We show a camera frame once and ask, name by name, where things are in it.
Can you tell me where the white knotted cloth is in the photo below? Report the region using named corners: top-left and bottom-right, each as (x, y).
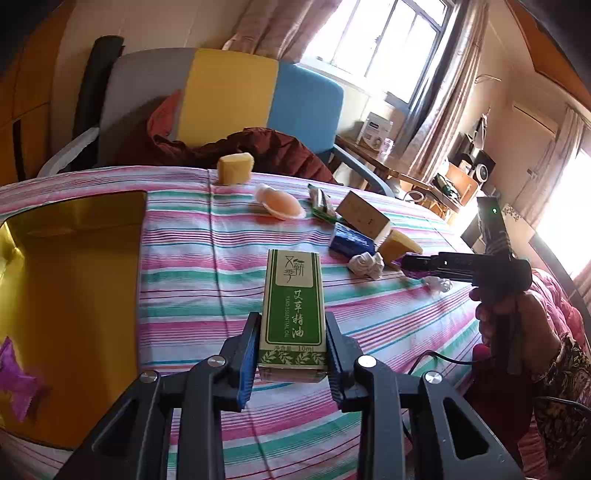
top-left (348, 252), bottom-right (385, 280)

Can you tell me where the gold tin box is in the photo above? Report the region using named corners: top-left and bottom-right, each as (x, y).
top-left (1, 190), bottom-right (147, 449)

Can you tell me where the striped tablecloth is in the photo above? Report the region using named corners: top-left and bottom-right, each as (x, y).
top-left (1, 166), bottom-right (480, 479)

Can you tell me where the person right hand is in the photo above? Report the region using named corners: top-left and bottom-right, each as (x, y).
top-left (470, 288), bottom-right (561, 376)

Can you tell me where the green white oil box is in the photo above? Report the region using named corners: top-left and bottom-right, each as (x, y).
top-left (259, 249), bottom-right (327, 383)

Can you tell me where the white box on shelf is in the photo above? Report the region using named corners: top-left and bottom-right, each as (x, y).
top-left (356, 112), bottom-right (394, 151)

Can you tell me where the purple snack packet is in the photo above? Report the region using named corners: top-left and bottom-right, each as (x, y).
top-left (1, 337), bottom-right (40, 422)

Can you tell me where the blue Tempo tissue pack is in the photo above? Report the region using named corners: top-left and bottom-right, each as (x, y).
top-left (329, 223), bottom-right (376, 259)

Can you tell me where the large yellow sponge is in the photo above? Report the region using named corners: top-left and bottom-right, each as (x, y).
top-left (378, 229), bottom-right (423, 265)

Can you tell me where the clear plastic ball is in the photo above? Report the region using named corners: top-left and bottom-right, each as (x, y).
top-left (424, 276), bottom-right (452, 293)

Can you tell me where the small yellow sponge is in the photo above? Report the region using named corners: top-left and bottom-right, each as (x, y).
top-left (217, 152), bottom-right (254, 185)

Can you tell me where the green edged snack packet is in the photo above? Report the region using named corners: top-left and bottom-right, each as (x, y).
top-left (308, 184), bottom-right (339, 224)

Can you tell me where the black rolled mat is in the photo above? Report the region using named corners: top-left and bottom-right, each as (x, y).
top-left (72, 35), bottom-right (124, 138)

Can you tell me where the peach silicone cup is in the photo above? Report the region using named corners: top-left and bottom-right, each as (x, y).
top-left (254, 184), bottom-right (305, 221)

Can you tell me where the wooden wardrobe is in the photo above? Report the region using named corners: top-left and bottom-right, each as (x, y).
top-left (1, 1), bottom-right (76, 185)

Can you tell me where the tan cardboard box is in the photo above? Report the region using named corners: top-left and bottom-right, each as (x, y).
top-left (337, 191), bottom-right (392, 244)

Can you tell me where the pink floral curtain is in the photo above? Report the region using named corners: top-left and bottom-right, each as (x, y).
top-left (222, 0), bottom-right (342, 64)

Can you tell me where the grey yellow blue armchair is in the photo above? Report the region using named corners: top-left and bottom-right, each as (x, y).
top-left (39, 48), bottom-right (393, 196)

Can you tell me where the maroon puffer jacket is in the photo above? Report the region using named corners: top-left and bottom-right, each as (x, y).
top-left (146, 90), bottom-right (335, 184)

